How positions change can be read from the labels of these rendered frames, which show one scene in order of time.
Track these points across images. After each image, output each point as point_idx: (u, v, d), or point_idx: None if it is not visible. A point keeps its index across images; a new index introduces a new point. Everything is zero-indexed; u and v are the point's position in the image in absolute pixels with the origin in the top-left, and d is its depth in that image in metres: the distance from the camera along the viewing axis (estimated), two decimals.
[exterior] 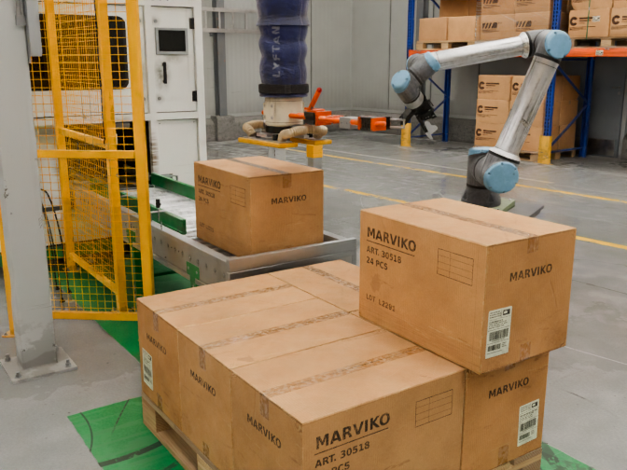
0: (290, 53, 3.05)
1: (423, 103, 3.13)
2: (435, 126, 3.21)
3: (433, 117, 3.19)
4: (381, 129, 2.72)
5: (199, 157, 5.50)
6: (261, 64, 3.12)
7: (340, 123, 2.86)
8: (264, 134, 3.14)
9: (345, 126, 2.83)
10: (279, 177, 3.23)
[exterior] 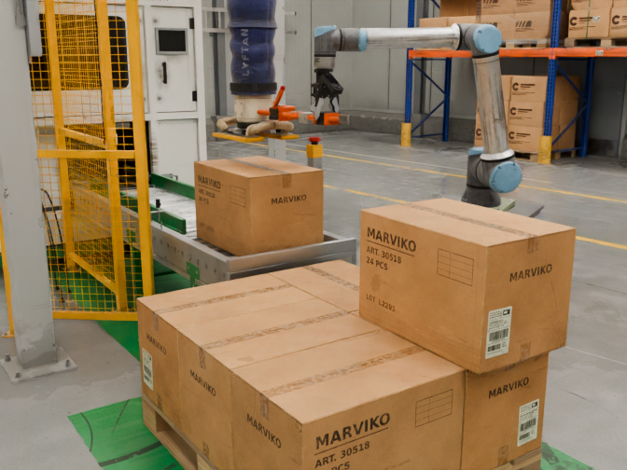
0: (258, 54, 3.27)
1: None
2: (329, 104, 3.01)
3: None
4: (334, 123, 2.93)
5: (199, 157, 5.50)
6: (231, 64, 3.34)
7: (299, 118, 3.07)
8: (234, 130, 3.36)
9: (303, 121, 3.04)
10: (279, 177, 3.23)
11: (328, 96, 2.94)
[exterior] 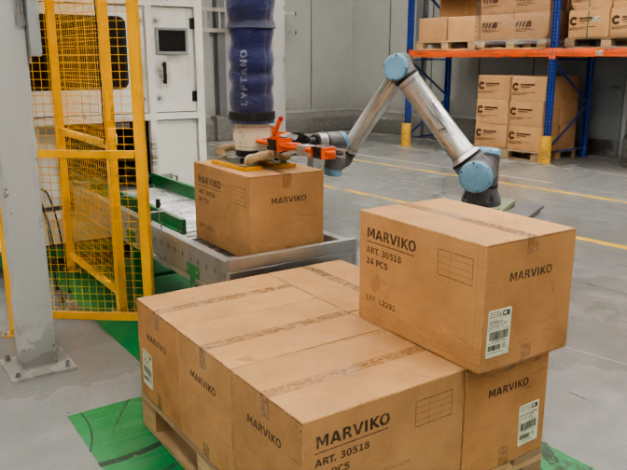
0: (257, 84, 3.31)
1: None
2: None
3: None
4: (330, 158, 2.97)
5: (199, 157, 5.50)
6: (230, 93, 3.38)
7: (296, 150, 3.11)
8: (232, 158, 3.40)
9: (300, 153, 3.09)
10: (279, 177, 3.23)
11: None
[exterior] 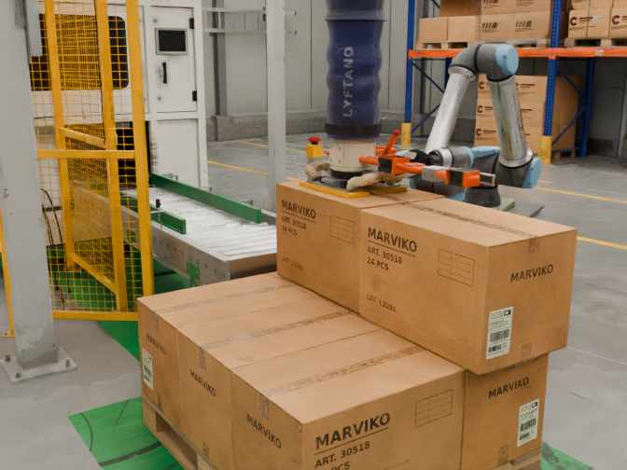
0: (364, 89, 2.66)
1: None
2: None
3: None
4: (473, 185, 2.32)
5: (199, 157, 5.50)
6: (328, 101, 2.73)
7: (422, 174, 2.46)
8: (330, 181, 2.75)
9: (429, 178, 2.43)
10: None
11: None
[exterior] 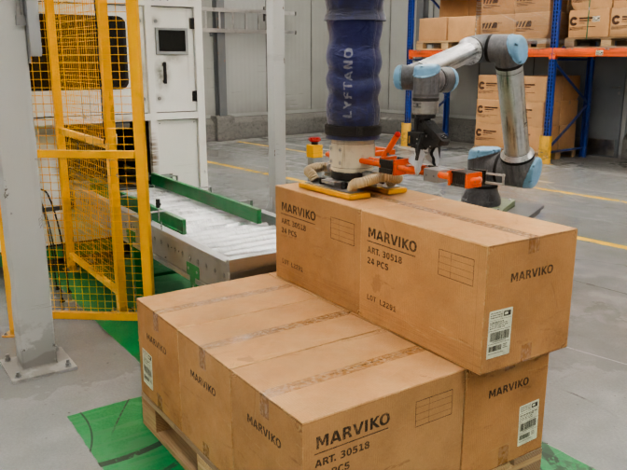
0: (364, 90, 2.66)
1: None
2: (426, 156, 2.55)
3: None
4: (476, 186, 2.33)
5: (199, 157, 5.50)
6: (328, 103, 2.73)
7: (424, 175, 2.47)
8: (330, 182, 2.76)
9: (431, 179, 2.44)
10: None
11: (429, 146, 2.49)
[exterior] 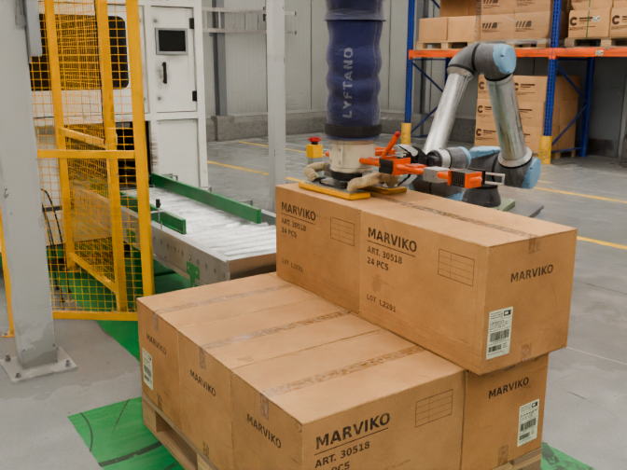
0: (364, 90, 2.66)
1: None
2: (401, 178, 2.70)
3: None
4: (476, 186, 2.33)
5: (199, 157, 5.50)
6: (328, 102, 2.73)
7: (424, 175, 2.47)
8: (330, 182, 2.76)
9: (431, 179, 2.44)
10: None
11: None
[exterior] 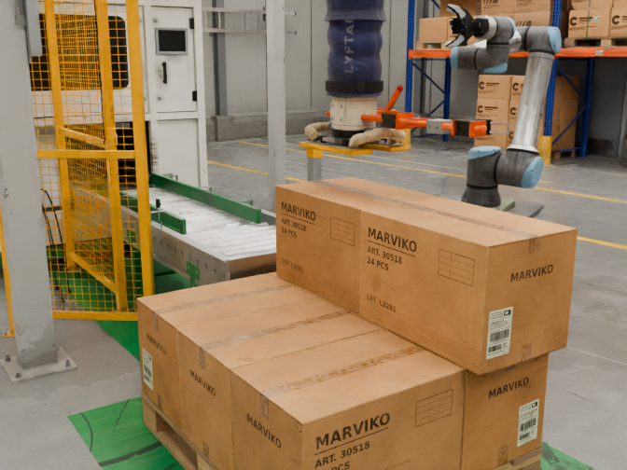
0: (366, 45, 2.62)
1: None
2: (448, 42, 2.70)
3: (452, 36, 2.72)
4: (480, 134, 2.29)
5: (199, 157, 5.50)
6: (329, 58, 2.69)
7: (426, 127, 2.43)
8: (332, 139, 2.71)
9: (434, 131, 2.40)
10: None
11: (463, 28, 2.67)
